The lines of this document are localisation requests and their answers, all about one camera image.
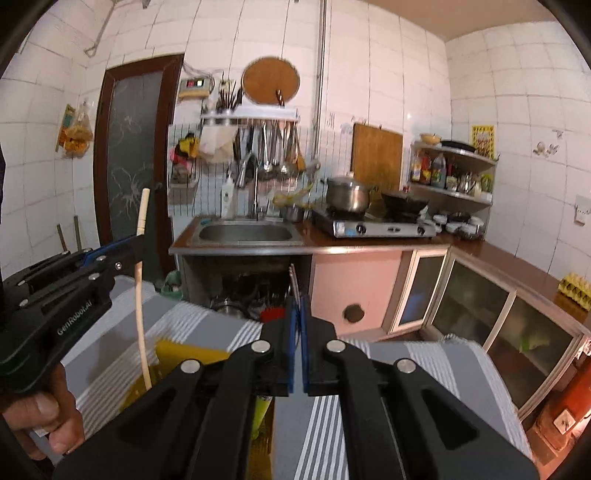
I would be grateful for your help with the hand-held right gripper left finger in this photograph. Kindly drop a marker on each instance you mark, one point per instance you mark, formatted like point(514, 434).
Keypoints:
point(290, 355)

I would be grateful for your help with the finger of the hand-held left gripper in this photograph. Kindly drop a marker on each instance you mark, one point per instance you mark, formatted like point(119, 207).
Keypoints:
point(120, 266)
point(113, 249)

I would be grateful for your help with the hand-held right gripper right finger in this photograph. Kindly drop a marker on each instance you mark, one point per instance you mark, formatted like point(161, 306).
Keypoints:
point(305, 357)

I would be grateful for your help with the wooden chopstick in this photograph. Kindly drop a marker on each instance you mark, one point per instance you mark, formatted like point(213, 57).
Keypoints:
point(140, 304)

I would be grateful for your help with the yellow perforated utensil holder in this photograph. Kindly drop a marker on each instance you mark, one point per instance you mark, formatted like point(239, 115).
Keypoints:
point(194, 353)

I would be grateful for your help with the bundle of dark utensils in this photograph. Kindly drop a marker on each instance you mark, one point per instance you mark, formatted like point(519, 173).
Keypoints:
point(228, 97)

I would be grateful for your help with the person's left hand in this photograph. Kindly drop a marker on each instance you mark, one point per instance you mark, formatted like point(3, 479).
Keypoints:
point(41, 410)

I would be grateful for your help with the green plastic bag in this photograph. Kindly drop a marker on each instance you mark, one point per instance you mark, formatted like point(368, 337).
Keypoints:
point(171, 284)

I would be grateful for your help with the stack of steel cookware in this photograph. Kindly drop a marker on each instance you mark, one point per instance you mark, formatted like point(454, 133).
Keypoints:
point(240, 302)

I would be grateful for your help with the dark wooden glass door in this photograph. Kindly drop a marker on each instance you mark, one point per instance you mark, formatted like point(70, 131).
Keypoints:
point(134, 138)

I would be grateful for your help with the hanging orange plastic bag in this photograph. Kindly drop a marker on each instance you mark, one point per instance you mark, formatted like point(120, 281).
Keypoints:
point(78, 134)

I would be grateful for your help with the yellow and pink hanging items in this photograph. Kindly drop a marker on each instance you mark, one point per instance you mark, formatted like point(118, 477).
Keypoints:
point(184, 150)

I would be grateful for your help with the white soap bottle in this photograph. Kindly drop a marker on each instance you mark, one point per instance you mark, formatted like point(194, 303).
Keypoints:
point(227, 198)

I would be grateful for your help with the steel sink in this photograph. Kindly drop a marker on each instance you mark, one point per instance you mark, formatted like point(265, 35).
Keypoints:
point(244, 233)

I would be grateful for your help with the small steel pot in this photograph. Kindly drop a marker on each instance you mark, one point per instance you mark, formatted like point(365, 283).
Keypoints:
point(292, 213)

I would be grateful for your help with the steel gas stove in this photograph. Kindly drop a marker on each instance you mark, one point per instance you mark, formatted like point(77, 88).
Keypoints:
point(369, 227)

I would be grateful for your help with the white hanging cloth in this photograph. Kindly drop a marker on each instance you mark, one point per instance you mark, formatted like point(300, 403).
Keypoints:
point(217, 143)

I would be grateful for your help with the steel faucet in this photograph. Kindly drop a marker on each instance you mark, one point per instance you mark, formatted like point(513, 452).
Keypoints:
point(255, 194)

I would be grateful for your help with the grey white striped tablecloth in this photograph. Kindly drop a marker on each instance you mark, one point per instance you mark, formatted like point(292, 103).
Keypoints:
point(461, 369)

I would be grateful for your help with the steel pot with lid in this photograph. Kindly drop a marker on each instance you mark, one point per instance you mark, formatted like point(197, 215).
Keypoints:
point(348, 196)

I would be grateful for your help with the row of hanging ladles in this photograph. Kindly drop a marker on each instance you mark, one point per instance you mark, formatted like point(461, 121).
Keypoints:
point(268, 157)

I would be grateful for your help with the beige box with red display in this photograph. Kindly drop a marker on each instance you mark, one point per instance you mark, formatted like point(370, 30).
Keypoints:
point(196, 87)

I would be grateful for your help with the black wok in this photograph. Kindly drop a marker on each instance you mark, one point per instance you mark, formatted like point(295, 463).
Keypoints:
point(401, 203)

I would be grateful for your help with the cluster of small bowls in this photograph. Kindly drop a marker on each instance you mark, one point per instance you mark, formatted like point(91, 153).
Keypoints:
point(457, 226)

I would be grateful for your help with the rectangular wooden cutting board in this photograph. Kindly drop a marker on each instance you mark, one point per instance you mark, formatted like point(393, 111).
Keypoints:
point(376, 157)

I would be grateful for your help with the steel corner shelf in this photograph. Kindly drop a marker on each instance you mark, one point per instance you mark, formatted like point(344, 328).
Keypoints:
point(461, 196)

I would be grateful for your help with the row of condiment bottles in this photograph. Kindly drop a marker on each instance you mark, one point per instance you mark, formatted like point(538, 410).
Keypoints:
point(438, 170)

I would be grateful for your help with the round wooden board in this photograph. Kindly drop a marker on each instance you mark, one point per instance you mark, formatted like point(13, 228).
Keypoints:
point(270, 81)

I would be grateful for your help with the beige bowl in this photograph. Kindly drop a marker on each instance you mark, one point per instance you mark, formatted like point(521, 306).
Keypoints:
point(430, 138)

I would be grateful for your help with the black pan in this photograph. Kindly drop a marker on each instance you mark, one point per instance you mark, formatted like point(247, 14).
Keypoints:
point(458, 146)

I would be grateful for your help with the red orange container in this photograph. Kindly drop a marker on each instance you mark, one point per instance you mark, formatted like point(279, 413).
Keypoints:
point(568, 406)

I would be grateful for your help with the yellow egg carton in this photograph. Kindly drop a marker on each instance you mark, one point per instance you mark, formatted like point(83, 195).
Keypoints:
point(575, 288)

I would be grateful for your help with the steel wall rack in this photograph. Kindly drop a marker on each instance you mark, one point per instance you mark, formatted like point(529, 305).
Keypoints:
point(249, 113)

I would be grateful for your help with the metal wall pipe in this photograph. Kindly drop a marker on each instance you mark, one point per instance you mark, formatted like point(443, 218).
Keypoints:
point(320, 69)

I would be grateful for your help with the yellow wall poster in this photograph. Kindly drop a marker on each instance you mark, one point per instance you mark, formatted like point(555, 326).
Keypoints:
point(482, 141)

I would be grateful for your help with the wall hooks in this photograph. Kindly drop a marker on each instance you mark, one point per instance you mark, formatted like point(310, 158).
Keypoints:
point(545, 148)

